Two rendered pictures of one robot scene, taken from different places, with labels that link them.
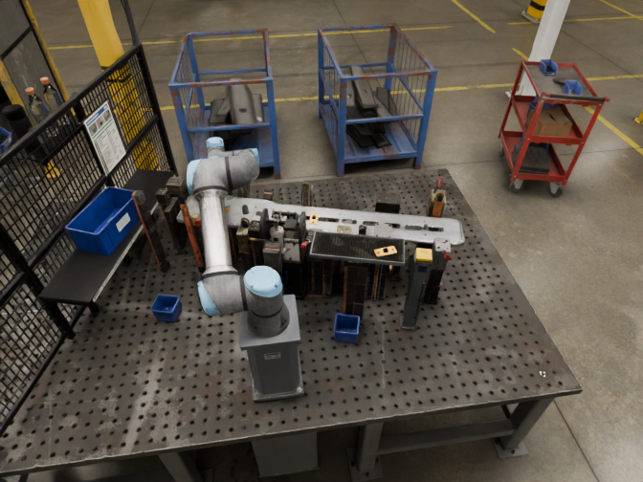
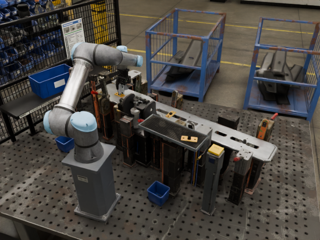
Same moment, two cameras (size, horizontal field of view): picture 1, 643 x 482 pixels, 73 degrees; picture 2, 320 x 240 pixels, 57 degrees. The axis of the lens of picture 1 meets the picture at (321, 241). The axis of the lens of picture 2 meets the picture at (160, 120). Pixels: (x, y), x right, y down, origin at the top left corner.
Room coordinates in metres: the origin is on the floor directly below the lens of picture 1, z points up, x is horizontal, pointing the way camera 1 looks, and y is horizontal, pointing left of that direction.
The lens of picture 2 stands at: (0.05, -0.68, 2.12)
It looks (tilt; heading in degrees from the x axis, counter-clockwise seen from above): 34 degrees down; 27
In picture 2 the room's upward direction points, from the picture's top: straight up
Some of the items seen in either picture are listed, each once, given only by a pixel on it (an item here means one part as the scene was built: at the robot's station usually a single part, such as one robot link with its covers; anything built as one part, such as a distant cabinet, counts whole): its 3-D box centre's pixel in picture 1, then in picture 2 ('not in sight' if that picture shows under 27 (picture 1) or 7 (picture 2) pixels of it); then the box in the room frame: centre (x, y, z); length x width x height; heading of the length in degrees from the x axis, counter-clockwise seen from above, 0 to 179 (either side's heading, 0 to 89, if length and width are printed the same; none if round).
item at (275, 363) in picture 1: (273, 350); (94, 181); (0.93, 0.19, 0.90); 0.21 x 0.21 x 0.40; 8
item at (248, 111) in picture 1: (232, 103); (187, 54); (3.87, 0.84, 0.47); 1.20 x 0.80 x 0.95; 7
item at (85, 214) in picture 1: (107, 219); (54, 80); (1.49, 0.96, 1.09); 0.30 x 0.17 x 0.13; 164
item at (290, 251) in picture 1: (286, 254); (141, 130); (1.41, 0.16, 0.94); 0.18 x 0.13 x 0.49; 82
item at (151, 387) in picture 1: (262, 279); (131, 148); (1.49, 0.31, 0.68); 2.56 x 1.61 x 0.04; 98
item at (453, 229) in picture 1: (318, 218); (174, 115); (1.61, 0.01, 1.00); 1.38 x 0.22 x 0.02; 82
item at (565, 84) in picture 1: (543, 128); not in sight; (3.36, -1.90, 0.49); 0.81 x 0.47 x 0.97; 172
